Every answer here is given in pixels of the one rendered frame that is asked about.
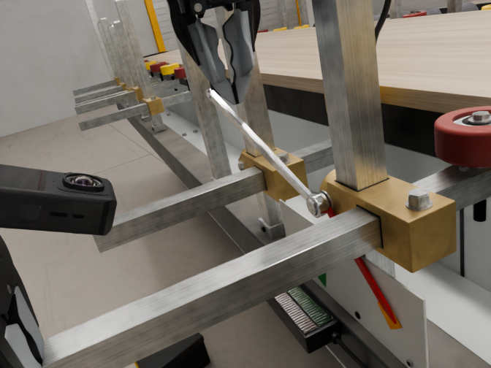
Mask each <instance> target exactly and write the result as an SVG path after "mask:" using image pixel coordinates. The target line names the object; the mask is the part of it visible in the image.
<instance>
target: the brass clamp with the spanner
mask: <svg viewBox="0 0 491 368"><path fill-rule="evenodd" d="M415 188H420V187H418V186H416V185H412V184H410V183H407V182H405V181H402V180H399V179H397V178H395V177H392V176H389V175H387V179H386V180H383V181H381V182H379V183H376V184H374V185H371V186H368V187H367V188H363V189H362V190H359V191H357V190H355V189H353V188H350V187H348V186H347V185H344V184H342V183H340V182H338V181H337V180H336V174H335V169H334V170H332V171H331V172H330V173H329V174H328V175H327V176H326V177H325V178H324V179H323V181H322V183H321V187H320V190H319V191H322V190H323V191H326V192H327V193H328V194H329V196H330V198H331V200H332V204H333V212H334V213H335V215H339V214H341V213H343V212H346V211H348V210H351V209H353V208H355V207H360V208H362V209H364V210H366V211H368V212H369V213H371V214H373V215H375V216H377V217H379V223H380V230H381V244H382V246H381V247H379V248H377V249H376V251H378V252H379V253H381V254H382V255H384V256H386V257H387V258H388V259H390V260H392V261H393V262H395V263H396V264H398V265H399V266H401V267H402V268H404V269H406V270H407V271H409V272H410V273H415V272H417V271H419V270H421V269H423V268H425V267H427V266H428V265H430V264H432V263H434V262H436V261H438V260H440V259H442V258H444V257H446V256H448V255H450V254H452V253H454V252H455V251H456V250H457V229H456V201H455V200H452V199H449V198H446V197H445V196H442V195H439V194H436V193H433V192H432V191H429V197H430V200H431V201H433V207H431V208H430V209H428V210H425V211H413V210H409V209H408V208H407V207H406V201H408V192H409V191H410V190H412V189H415Z"/></svg>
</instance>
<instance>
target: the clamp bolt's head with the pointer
mask: <svg viewBox="0 0 491 368"><path fill-rule="evenodd" d="M319 193H320V194H321V195H322V196H323V197H324V199H325V201H326V203H327V214H328V216H329V218H332V217H334V216H336V215H335V213H334V212H333V204H332V200H331V198H330V196H329V194H328V193H327V192H326V191H323V190H322V191H320V192H319ZM306 204H307V208H308V211H309V212H310V213H311V214H312V215H313V216H315V215H317V213H318V211H317V207H316V204H315V203H314V201H313V200H312V199H311V198H309V199H308V200H307V202H306ZM354 260H355V262H356V264H357V266H358V267H359V269H360V271H361V273H362V274H363V276H364V277H365V279H366V281H367V282H368V285H369V286H370V288H371V290H372V291H373V293H374V294H375V296H376V298H377V300H378V302H379V303H380V305H381V306H382V308H383V310H384V311H385V313H386V314H387V315H388V316H389V318H390V319H391V320H392V322H393V323H394V324H396V323H397V321H396V320H395V317H394V315H393V313H392V310H391V308H390V306H389V304H388V302H387V301H386V299H385V298H384V295H383V294H382V292H381V290H380V289H379V287H378V286H377V284H376V282H375V280H374V279H373V277H372V275H371V274H370V272H369V271H368V268H367V267H366V266H365V263H364V262H363V260H362V259H361V257H359V258H356V259H354Z"/></svg>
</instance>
